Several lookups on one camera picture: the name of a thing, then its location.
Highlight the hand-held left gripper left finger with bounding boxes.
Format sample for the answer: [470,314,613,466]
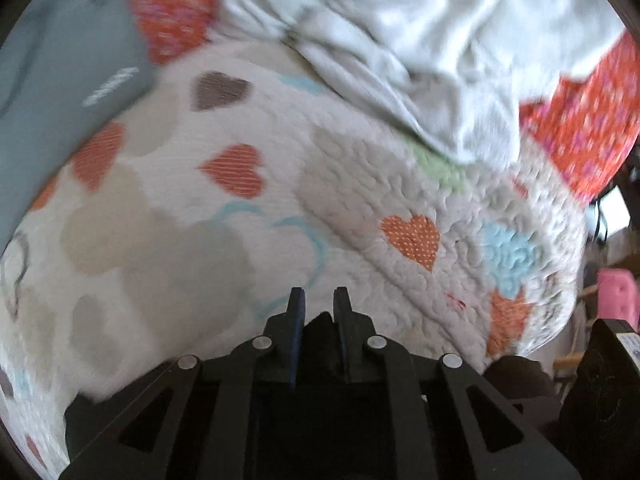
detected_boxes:
[60,287,307,480]

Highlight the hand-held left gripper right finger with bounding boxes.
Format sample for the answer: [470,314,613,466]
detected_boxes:
[333,287,582,480]

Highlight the black pants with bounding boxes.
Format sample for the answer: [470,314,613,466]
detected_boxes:
[64,311,560,480]

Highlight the pink tufted cushion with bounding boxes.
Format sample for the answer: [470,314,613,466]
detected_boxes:
[597,267,640,330]

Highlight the heart-print quilt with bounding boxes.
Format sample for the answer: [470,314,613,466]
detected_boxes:
[0,40,590,472]

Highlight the orange floral blanket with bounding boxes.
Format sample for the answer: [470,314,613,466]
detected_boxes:
[115,0,640,207]

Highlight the white fleece blanket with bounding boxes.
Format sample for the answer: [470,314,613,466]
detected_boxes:
[207,0,627,167]

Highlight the grey laptop bag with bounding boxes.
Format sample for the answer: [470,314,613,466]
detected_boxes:
[0,0,159,252]

